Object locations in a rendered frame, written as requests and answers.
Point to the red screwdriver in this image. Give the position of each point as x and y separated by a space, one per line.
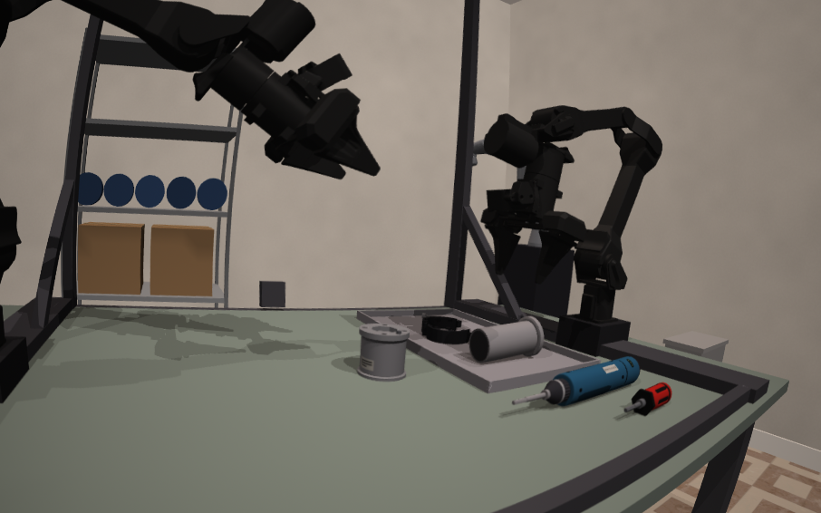
651 398

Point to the blue screwdriver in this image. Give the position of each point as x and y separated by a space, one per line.
585 383

